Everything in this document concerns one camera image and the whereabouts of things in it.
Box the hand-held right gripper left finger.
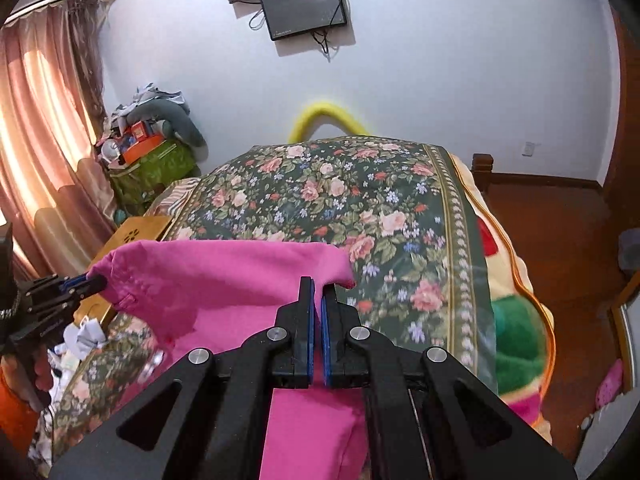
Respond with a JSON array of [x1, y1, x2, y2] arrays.
[[47, 276, 317, 480]]

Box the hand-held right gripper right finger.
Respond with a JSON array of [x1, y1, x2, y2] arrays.
[[320, 285, 578, 480]]

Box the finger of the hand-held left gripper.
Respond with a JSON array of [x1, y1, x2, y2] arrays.
[[22, 274, 92, 301], [29, 277, 109, 323]]

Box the pink pants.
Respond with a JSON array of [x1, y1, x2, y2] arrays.
[[86, 240, 368, 480]]

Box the person's left forearm orange sleeve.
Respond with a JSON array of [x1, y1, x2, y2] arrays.
[[0, 357, 40, 461]]

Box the person's left hand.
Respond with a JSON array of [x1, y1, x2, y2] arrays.
[[27, 352, 55, 407]]

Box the white crumpled cloth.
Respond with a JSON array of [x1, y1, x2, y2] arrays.
[[55, 315, 108, 361]]

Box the wooden lap table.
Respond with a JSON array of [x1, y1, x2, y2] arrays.
[[75, 215, 173, 328]]

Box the striped cloth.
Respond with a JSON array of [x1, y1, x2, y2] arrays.
[[152, 177, 201, 216]]

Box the green storage bag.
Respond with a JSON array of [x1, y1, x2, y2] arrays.
[[107, 142, 198, 216]]

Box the floral bedspread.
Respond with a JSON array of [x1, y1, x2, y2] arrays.
[[50, 141, 498, 480]]

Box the orange box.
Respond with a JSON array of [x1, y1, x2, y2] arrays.
[[122, 132, 166, 164]]

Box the pink curtain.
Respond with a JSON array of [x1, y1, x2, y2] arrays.
[[0, 0, 118, 281]]

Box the grey plush pillow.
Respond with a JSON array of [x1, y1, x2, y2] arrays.
[[125, 97, 206, 148]]

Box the cream printed fleece blanket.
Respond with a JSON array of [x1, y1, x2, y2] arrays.
[[450, 152, 557, 443]]

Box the pile of clothes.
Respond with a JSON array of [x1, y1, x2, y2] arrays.
[[112, 82, 188, 117]]

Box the yellow foam tube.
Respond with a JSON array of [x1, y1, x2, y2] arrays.
[[288, 101, 373, 143]]

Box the pink slipper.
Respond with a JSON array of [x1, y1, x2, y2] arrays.
[[595, 359, 626, 411]]

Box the grey trash bin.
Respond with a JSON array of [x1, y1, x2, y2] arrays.
[[617, 229, 640, 278]]

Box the wooden bed post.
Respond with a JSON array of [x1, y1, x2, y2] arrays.
[[472, 154, 496, 196]]

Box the white curtain rail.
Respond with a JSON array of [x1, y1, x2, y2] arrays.
[[10, 0, 71, 17]]

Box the black cable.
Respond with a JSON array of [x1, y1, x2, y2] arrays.
[[312, 29, 342, 60]]

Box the small black wall monitor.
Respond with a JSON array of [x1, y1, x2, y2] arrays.
[[260, 0, 348, 42]]

